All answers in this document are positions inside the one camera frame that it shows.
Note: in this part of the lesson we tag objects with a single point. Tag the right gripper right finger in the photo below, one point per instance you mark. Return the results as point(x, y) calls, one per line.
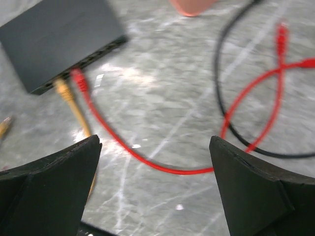
point(259, 198)

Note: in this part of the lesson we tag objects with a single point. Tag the black network switch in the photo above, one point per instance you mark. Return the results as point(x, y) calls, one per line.
point(54, 36)

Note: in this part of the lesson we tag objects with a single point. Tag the salmon plastic tray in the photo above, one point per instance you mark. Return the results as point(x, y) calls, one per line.
point(191, 8)

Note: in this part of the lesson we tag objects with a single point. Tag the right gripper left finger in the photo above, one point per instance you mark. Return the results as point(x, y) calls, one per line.
point(47, 197)

